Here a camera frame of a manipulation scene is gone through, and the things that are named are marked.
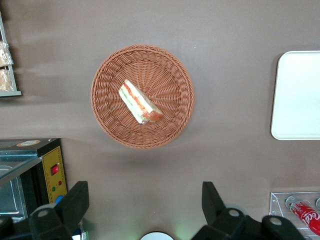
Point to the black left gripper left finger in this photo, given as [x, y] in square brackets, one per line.
[72, 200]

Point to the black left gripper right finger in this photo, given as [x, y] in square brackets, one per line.
[215, 207]

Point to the triangle sandwich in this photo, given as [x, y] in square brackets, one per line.
[137, 102]

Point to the cream rectangular serving tray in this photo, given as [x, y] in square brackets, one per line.
[300, 100]

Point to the round brown wicker basket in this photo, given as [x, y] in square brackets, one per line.
[162, 75]

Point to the clear acrylic bottle rack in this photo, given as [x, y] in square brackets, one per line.
[276, 202]

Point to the red cola bottle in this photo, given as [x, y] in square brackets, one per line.
[307, 216]

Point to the grey metal bread shelf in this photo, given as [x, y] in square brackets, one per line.
[10, 93]

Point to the wrapped bread pack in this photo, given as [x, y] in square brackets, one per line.
[5, 80]
[4, 53]

